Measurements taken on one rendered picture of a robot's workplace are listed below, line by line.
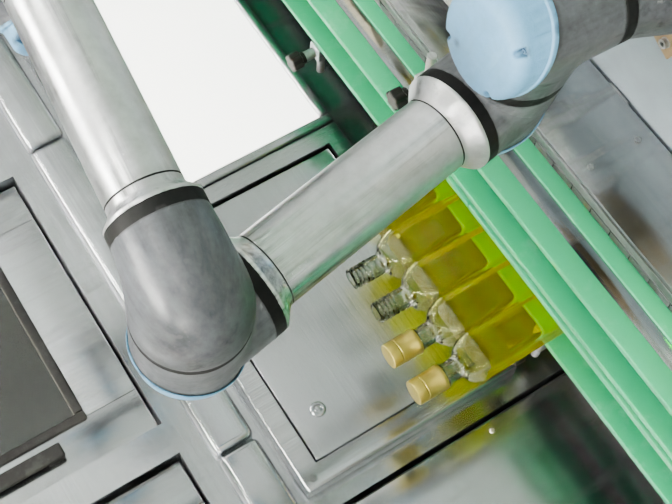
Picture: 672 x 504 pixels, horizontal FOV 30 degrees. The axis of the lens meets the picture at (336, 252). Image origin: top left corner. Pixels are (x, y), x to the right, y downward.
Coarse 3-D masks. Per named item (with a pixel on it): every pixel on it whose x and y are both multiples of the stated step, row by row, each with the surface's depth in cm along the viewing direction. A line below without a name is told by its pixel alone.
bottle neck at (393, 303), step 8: (400, 288) 162; (384, 296) 161; (392, 296) 161; (400, 296) 161; (408, 296) 161; (376, 304) 160; (384, 304) 160; (392, 304) 160; (400, 304) 161; (408, 304) 161; (376, 312) 162; (384, 312) 160; (392, 312) 161; (400, 312) 162; (384, 320) 161
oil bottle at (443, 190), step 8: (440, 184) 167; (448, 184) 167; (432, 192) 167; (440, 192) 167; (448, 192) 167; (424, 200) 166; (432, 200) 167; (416, 208) 166; (424, 208) 167; (400, 216) 165; (408, 216) 166; (392, 224) 165; (384, 232) 166; (376, 240) 167
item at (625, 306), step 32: (512, 160) 157; (544, 160) 157; (512, 192) 154; (544, 192) 155; (544, 224) 153; (576, 224) 153; (576, 256) 151; (608, 256) 151; (576, 288) 149; (608, 288) 149; (640, 288) 149; (608, 320) 147; (640, 320) 148; (640, 352) 145
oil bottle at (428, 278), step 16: (464, 240) 163; (480, 240) 164; (432, 256) 162; (448, 256) 162; (464, 256) 162; (480, 256) 162; (496, 256) 163; (416, 272) 161; (432, 272) 161; (448, 272) 161; (464, 272) 161; (480, 272) 163; (416, 288) 160; (432, 288) 160; (448, 288) 161; (416, 304) 162
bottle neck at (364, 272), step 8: (376, 256) 164; (360, 264) 163; (368, 264) 163; (376, 264) 163; (384, 264) 164; (352, 272) 163; (360, 272) 163; (368, 272) 163; (376, 272) 163; (384, 272) 164; (352, 280) 165; (360, 280) 163; (368, 280) 163
